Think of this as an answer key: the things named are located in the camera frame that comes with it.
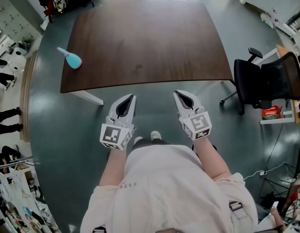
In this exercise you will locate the person's cream shirt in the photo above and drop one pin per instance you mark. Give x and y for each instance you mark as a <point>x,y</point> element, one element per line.
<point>169,193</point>

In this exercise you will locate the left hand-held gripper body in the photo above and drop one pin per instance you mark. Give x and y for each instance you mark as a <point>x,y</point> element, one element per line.
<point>113,135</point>

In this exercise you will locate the white power strip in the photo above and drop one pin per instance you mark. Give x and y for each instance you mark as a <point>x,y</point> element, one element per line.
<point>263,172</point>

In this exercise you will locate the white cluttered shelf rack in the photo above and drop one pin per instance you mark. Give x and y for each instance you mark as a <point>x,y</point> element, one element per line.
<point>16,203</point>

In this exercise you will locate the teal spray bottle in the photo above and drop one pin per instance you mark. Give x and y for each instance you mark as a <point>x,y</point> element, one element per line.
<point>73,61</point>

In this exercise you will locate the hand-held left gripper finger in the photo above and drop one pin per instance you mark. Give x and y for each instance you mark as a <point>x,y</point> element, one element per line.
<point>112,110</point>
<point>131,116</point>

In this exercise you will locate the black mesh office chair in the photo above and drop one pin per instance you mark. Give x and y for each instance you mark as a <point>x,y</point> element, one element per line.
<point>273,81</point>

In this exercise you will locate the person's white right shoe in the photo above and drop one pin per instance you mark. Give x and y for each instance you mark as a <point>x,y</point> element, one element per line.
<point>155,135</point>

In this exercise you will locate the person's black trousers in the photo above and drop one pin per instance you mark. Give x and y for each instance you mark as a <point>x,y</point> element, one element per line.
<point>149,142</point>

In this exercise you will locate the light wooden desk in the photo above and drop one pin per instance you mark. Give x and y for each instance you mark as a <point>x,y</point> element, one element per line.
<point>298,108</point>

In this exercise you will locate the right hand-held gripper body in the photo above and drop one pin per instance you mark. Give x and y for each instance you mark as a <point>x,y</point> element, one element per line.
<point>198,125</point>

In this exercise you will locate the person's left forearm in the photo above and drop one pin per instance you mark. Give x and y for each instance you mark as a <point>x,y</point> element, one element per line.
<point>113,169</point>

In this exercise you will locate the dark brown wooden table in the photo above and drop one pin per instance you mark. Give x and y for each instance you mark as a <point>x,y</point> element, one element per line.
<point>149,45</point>

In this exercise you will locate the white round appliance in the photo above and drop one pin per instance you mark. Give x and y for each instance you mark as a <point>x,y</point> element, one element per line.
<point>19,51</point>

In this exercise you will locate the person's white shoe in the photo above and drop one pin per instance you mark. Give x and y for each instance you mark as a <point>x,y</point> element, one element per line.
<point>155,135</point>
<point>137,140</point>

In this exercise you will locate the grey locker cabinet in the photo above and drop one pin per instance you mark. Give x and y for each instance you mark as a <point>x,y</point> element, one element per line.
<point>15,18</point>

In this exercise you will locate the person's right forearm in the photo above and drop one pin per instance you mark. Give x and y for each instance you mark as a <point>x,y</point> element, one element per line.
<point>211,159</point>

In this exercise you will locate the person's white left shoe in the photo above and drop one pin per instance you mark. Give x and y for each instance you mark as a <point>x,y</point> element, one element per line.
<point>137,140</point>

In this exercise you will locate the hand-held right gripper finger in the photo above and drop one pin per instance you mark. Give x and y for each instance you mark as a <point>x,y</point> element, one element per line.
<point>195,102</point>
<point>181,109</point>

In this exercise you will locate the white pink toy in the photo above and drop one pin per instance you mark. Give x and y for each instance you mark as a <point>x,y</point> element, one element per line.
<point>268,18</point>

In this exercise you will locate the black tripod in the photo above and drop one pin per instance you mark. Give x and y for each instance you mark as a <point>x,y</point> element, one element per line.
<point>285,178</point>

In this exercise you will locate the red snack packet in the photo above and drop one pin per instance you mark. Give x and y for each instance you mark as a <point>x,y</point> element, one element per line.
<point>272,112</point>

